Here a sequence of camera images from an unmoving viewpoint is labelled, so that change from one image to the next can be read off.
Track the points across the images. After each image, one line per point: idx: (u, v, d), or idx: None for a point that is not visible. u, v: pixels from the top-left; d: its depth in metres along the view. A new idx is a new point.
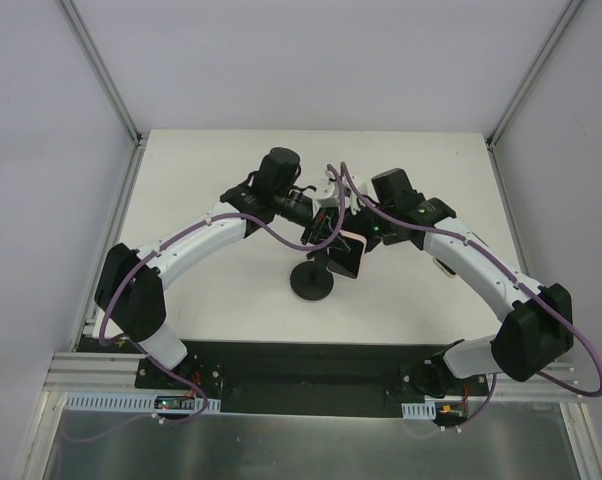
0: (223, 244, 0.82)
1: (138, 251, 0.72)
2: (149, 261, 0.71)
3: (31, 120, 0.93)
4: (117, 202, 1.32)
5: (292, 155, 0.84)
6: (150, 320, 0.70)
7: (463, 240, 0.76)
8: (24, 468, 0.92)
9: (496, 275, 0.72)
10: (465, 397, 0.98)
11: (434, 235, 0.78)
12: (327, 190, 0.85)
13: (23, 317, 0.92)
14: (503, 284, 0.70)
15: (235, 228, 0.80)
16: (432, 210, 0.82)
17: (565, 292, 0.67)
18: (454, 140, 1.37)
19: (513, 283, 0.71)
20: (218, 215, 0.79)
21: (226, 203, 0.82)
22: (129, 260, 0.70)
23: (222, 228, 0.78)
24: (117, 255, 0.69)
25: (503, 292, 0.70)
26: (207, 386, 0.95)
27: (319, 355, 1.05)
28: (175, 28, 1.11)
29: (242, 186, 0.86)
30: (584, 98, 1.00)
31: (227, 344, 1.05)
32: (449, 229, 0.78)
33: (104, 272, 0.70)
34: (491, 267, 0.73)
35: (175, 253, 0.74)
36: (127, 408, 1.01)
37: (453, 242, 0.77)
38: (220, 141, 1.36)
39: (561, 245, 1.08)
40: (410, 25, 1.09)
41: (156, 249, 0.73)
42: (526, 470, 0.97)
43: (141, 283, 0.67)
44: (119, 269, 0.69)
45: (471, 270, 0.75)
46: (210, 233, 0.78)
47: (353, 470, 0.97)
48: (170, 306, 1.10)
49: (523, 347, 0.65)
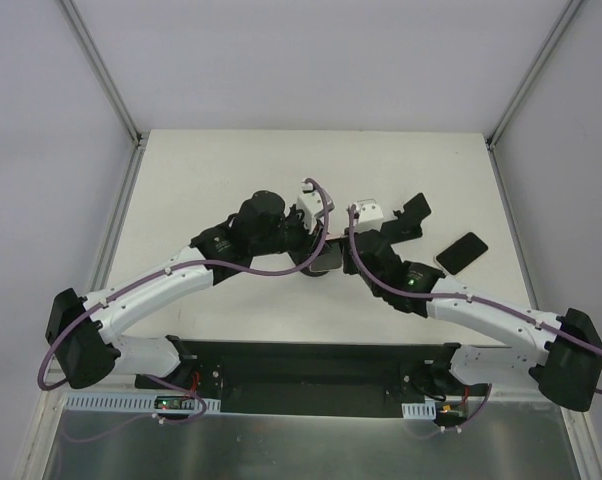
0: (189, 290, 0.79)
1: (86, 299, 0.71)
2: (94, 312, 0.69)
3: (30, 120, 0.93)
4: (117, 202, 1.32)
5: (273, 200, 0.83)
6: (93, 369, 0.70)
7: (466, 298, 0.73)
8: (24, 468, 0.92)
9: (516, 323, 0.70)
10: (465, 398, 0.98)
11: (435, 302, 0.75)
12: (317, 201, 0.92)
13: (22, 318, 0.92)
14: (526, 330, 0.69)
15: (199, 277, 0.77)
16: (421, 277, 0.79)
17: (583, 315, 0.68)
18: (454, 139, 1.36)
19: (534, 325, 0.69)
20: (180, 264, 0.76)
21: (194, 249, 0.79)
22: (75, 308, 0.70)
23: (183, 278, 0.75)
24: (66, 300, 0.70)
25: (531, 339, 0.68)
26: (207, 386, 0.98)
27: (319, 356, 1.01)
28: (174, 27, 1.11)
29: (219, 229, 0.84)
30: (584, 98, 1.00)
31: (227, 344, 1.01)
32: (446, 290, 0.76)
33: (53, 315, 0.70)
34: (506, 316, 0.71)
35: (123, 305, 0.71)
36: (128, 408, 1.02)
37: (457, 304, 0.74)
38: (220, 141, 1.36)
39: (562, 245, 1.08)
40: (409, 26, 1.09)
41: (102, 299, 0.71)
42: (525, 470, 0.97)
43: (79, 337, 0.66)
44: (65, 315, 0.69)
45: (488, 326, 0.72)
46: (169, 284, 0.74)
47: (352, 470, 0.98)
48: (169, 307, 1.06)
49: (569, 383, 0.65)
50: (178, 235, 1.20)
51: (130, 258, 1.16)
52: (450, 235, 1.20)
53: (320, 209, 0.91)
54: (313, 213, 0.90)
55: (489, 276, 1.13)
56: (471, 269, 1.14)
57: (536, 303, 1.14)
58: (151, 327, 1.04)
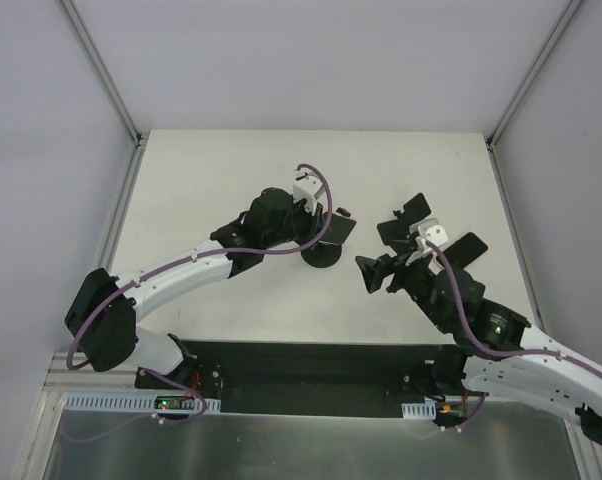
0: (206, 281, 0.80)
1: (117, 279, 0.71)
2: (127, 290, 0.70)
3: (30, 121, 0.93)
4: (117, 202, 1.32)
5: (280, 196, 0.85)
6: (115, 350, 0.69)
7: (559, 357, 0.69)
8: (24, 468, 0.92)
9: (601, 386, 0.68)
10: (465, 398, 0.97)
11: (523, 358, 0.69)
12: (313, 183, 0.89)
13: (23, 319, 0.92)
14: None
15: (221, 266, 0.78)
16: (507, 326, 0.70)
17: None
18: (454, 139, 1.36)
19: None
20: (205, 251, 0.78)
21: (214, 241, 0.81)
22: (106, 286, 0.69)
23: (207, 265, 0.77)
24: (96, 279, 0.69)
25: None
26: (207, 386, 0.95)
27: (319, 356, 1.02)
28: (174, 28, 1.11)
29: (232, 226, 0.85)
30: (584, 97, 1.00)
31: (225, 344, 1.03)
32: (536, 346, 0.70)
33: (81, 295, 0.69)
34: (592, 378, 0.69)
35: (155, 285, 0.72)
36: (127, 408, 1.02)
37: (547, 361, 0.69)
38: (219, 141, 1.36)
39: (562, 245, 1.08)
40: (409, 26, 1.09)
41: (135, 279, 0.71)
42: (525, 471, 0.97)
43: (114, 312, 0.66)
44: (96, 293, 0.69)
45: (574, 385, 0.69)
46: (195, 270, 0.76)
47: (352, 470, 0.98)
48: (169, 307, 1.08)
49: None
50: (178, 235, 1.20)
51: (130, 258, 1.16)
52: (450, 235, 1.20)
53: (318, 187, 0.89)
54: (314, 196, 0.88)
55: (489, 276, 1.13)
56: (470, 268, 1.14)
57: (536, 303, 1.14)
58: (152, 325, 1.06)
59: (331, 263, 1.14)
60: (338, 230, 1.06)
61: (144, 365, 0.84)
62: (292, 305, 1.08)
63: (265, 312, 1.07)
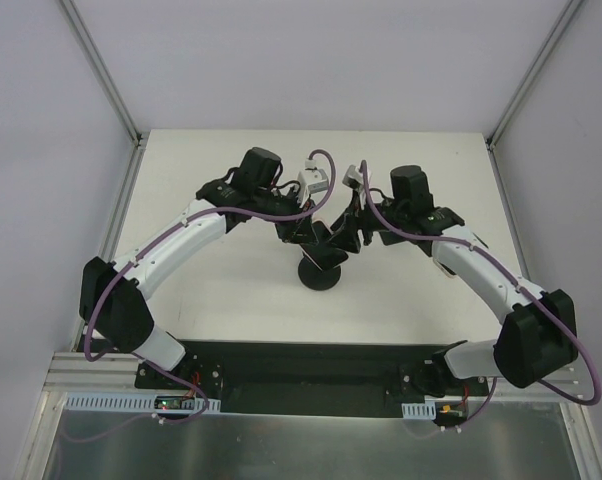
0: (203, 242, 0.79)
1: (114, 264, 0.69)
2: (127, 272, 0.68)
3: (30, 120, 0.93)
4: (117, 202, 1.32)
5: (272, 158, 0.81)
6: (137, 329, 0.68)
7: (468, 245, 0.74)
8: (24, 468, 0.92)
9: (499, 279, 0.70)
10: (465, 397, 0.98)
11: (440, 243, 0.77)
12: (317, 177, 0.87)
13: (22, 319, 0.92)
14: (505, 287, 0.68)
15: (214, 225, 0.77)
16: (442, 218, 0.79)
17: (568, 299, 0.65)
18: (454, 139, 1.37)
19: (514, 286, 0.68)
20: (193, 215, 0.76)
21: (202, 200, 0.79)
22: (107, 273, 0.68)
23: (199, 227, 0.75)
24: (94, 268, 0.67)
25: (504, 295, 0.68)
26: (207, 386, 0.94)
27: (319, 356, 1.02)
28: (175, 28, 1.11)
29: (218, 181, 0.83)
30: (584, 97, 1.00)
31: (227, 344, 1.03)
32: (455, 236, 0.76)
33: (83, 287, 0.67)
34: (493, 271, 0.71)
35: (153, 260, 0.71)
36: (127, 408, 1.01)
37: (458, 249, 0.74)
38: (221, 141, 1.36)
39: (561, 244, 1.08)
40: (409, 27, 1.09)
41: (132, 259, 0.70)
42: (526, 470, 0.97)
43: (121, 296, 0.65)
44: (98, 282, 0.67)
45: (475, 274, 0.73)
46: (189, 235, 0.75)
47: (352, 470, 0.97)
48: (169, 307, 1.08)
49: (522, 349, 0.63)
50: None
51: None
52: None
53: (319, 181, 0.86)
54: (310, 186, 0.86)
55: None
56: None
57: None
58: None
59: (333, 283, 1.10)
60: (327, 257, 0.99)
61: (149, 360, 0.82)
62: (292, 306, 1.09)
63: (265, 311, 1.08)
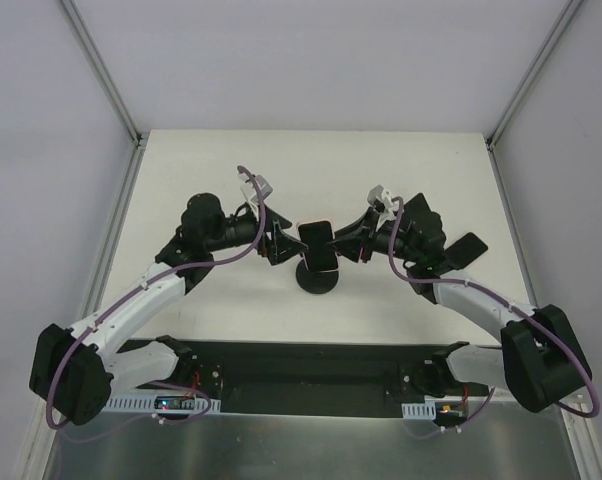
0: (161, 303, 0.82)
1: (72, 330, 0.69)
2: (85, 338, 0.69)
3: (29, 120, 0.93)
4: (117, 202, 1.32)
5: (210, 200, 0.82)
6: (94, 398, 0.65)
7: (463, 283, 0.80)
8: (24, 469, 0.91)
9: (493, 304, 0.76)
10: (466, 397, 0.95)
11: (440, 285, 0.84)
12: (251, 188, 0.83)
13: (22, 320, 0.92)
14: (498, 310, 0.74)
15: (173, 286, 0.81)
16: (440, 266, 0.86)
17: (562, 314, 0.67)
18: (454, 139, 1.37)
19: (507, 307, 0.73)
20: (154, 276, 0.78)
21: (160, 263, 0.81)
22: (64, 340, 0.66)
23: (160, 289, 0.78)
24: (52, 336, 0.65)
25: (499, 319, 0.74)
26: (207, 386, 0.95)
27: (318, 356, 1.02)
28: (174, 27, 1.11)
29: (173, 242, 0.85)
30: (584, 98, 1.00)
31: (227, 344, 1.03)
32: (453, 275, 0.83)
33: (38, 358, 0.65)
34: (486, 298, 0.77)
35: (113, 325, 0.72)
36: (127, 408, 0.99)
37: (456, 287, 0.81)
38: (221, 141, 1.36)
39: (562, 245, 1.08)
40: (409, 26, 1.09)
41: (91, 325, 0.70)
42: (525, 470, 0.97)
43: (78, 363, 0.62)
44: (56, 349, 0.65)
45: (474, 306, 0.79)
46: (148, 298, 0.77)
47: (352, 470, 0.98)
48: (168, 308, 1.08)
49: (523, 367, 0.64)
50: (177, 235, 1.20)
51: (130, 257, 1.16)
52: (449, 235, 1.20)
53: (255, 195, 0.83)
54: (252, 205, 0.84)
55: (489, 276, 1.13)
56: (471, 268, 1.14)
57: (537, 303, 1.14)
58: (152, 325, 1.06)
59: (330, 287, 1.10)
60: (320, 260, 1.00)
61: (146, 379, 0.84)
62: (292, 306, 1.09)
63: (265, 312, 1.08)
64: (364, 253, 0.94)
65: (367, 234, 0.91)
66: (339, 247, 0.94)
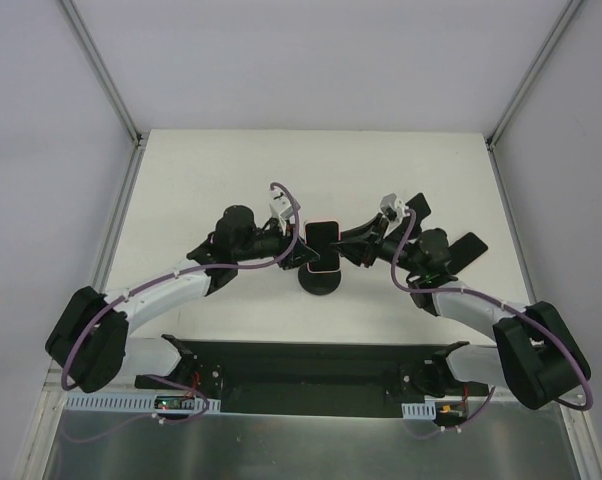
0: (185, 296, 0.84)
1: (107, 294, 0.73)
2: (117, 304, 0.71)
3: (30, 121, 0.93)
4: (117, 202, 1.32)
5: (245, 211, 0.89)
6: (107, 367, 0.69)
7: (460, 291, 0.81)
8: (24, 468, 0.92)
9: (486, 305, 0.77)
10: (465, 397, 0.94)
11: (439, 295, 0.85)
12: (283, 202, 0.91)
13: (22, 318, 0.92)
14: (492, 309, 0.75)
15: (200, 282, 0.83)
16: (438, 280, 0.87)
17: (553, 310, 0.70)
18: (454, 139, 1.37)
19: (500, 307, 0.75)
20: (187, 267, 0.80)
21: (191, 260, 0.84)
22: (95, 303, 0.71)
23: (189, 280, 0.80)
24: (84, 297, 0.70)
25: (493, 317, 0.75)
26: (206, 386, 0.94)
27: (319, 356, 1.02)
28: (174, 27, 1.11)
29: (203, 246, 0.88)
30: (584, 98, 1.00)
31: (227, 344, 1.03)
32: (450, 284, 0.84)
33: (66, 316, 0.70)
34: (482, 300, 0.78)
35: (143, 299, 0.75)
36: (128, 408, 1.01)
37: (451, 295, 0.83)
38: (221, 141, 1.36)
39: (561, 245, 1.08)
40: (409, 26, 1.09)
41: (125, 293, 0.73)
42: (525, 470, 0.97)
43: (106, 326, 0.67)
44: (86, 311, 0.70)
45: (470, 311, 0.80)
46: (177, 286, 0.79)
47: (352, 470, 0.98)
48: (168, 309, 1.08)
49: (518, 362, 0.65)
50: (177, 235, 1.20)
51: (130, 257, 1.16)
52: (449, 235, 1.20)
53: (287, 208, 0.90)
54: (281, 215, 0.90)
55: (489, 276, 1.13)
56: (471, 268, 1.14)
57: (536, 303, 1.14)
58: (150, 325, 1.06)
59: (333, 287, 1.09)
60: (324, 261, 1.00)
61: (143, 373, 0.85)
62: (293, 306, 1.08)
63: (265, 312, 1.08)
64: (368, 259, 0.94)
65: (374, 240, 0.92)
66: (342, 249, 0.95)
